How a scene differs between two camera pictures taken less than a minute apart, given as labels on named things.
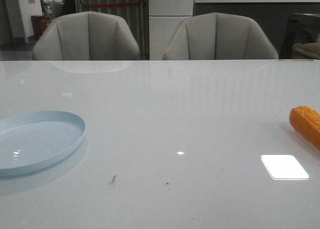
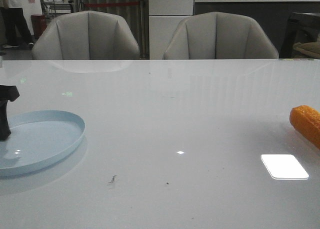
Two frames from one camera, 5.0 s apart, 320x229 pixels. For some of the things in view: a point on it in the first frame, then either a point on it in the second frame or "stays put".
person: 69,3 → 14,28
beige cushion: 313,49 stays put
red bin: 39,24 stays put
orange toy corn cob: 306,120 stays put
